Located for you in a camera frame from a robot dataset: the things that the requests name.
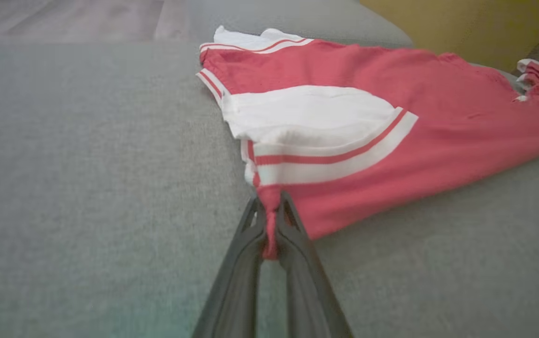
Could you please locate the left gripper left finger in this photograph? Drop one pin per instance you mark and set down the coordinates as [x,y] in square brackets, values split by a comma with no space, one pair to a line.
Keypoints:
[236,281]

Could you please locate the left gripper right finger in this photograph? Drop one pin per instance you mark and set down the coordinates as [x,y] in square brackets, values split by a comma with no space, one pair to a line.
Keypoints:
[307,281]

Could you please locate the red shorts with white stripes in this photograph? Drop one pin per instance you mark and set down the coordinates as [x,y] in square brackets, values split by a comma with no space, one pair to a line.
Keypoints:
[438,141]

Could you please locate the large grey sofa seat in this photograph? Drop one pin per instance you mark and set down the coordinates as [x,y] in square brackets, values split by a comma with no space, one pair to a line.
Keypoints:
[86,188]

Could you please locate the grey sofa cushion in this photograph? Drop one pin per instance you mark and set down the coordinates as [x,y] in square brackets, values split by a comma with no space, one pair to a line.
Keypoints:
[297,14]

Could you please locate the yellow cushion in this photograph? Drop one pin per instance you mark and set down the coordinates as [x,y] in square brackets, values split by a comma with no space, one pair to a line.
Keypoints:
[462,23]

